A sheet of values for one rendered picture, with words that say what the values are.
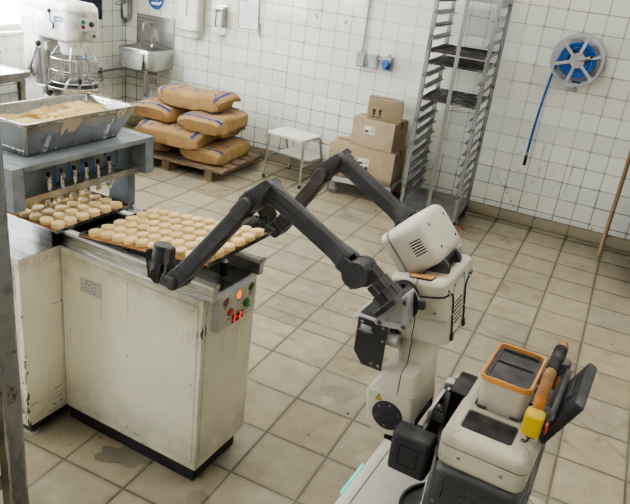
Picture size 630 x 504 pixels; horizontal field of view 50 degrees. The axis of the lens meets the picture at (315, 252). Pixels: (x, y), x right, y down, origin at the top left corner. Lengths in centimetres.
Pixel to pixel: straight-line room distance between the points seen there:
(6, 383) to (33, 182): 168
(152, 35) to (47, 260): 494
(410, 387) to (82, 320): 136
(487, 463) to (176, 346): 117
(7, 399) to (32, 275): 163
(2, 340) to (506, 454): 134
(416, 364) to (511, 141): 413
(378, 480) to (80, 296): 133
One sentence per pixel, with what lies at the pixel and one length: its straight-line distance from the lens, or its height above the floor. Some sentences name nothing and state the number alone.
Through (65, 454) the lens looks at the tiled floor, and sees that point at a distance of 303.
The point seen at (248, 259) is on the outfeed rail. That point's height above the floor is 89.
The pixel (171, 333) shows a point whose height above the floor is 66.
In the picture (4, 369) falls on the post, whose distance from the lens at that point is 109.
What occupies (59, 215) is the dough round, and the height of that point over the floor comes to 92.
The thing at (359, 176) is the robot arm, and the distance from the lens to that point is 230.
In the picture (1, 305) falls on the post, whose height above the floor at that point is 148.
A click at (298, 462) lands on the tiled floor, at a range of 299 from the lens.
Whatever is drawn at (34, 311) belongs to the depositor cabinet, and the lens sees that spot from 279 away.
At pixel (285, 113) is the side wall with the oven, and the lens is 674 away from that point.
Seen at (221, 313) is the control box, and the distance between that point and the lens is 240.
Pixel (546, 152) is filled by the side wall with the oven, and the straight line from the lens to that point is 604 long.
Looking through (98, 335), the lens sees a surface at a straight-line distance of 279.
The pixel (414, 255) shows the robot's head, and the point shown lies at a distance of 195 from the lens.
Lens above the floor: 197
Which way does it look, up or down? 24 degrees down
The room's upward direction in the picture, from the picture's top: 7 degrees clockwise
